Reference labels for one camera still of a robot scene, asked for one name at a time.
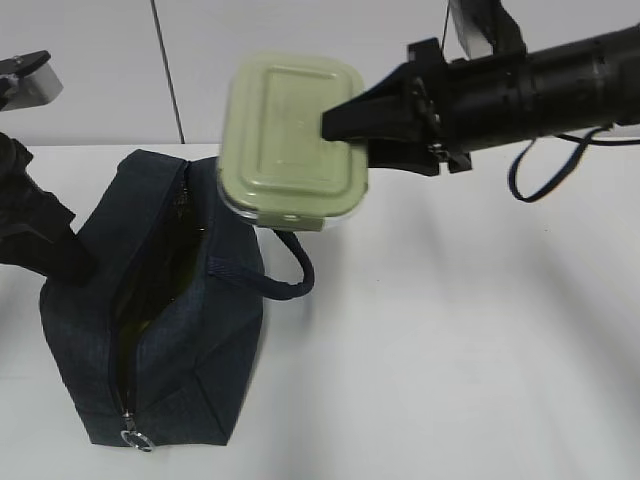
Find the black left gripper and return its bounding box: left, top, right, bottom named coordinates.
left=1, top=134, right=97, bottom=285

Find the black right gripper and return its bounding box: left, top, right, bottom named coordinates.
left=321, top=38, right=472, bottom=176

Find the navy blue lunch bag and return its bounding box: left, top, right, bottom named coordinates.
left=39, top=150, right=315, bottom=452

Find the green lidded food container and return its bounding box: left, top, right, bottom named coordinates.
left=217, top=51, right=368, bottom=232

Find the green cucumber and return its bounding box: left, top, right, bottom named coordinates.
left=118, top=225, right=205, bottom=366

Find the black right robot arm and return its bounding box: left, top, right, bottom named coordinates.
left=321, top=18, right=639, bottom=176

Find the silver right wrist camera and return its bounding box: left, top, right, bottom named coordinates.
left=449, top=0, right=527, bottom=59

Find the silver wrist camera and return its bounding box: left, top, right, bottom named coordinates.
left=1, top=50, right=63, bottom=111
left=449, top=0, right=527, bottom=59

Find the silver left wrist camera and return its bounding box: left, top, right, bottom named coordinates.
left=1, top=50, right=63, bottom=111

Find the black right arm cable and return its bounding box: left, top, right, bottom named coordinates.
left=507, top=124, right=640, bottom=204

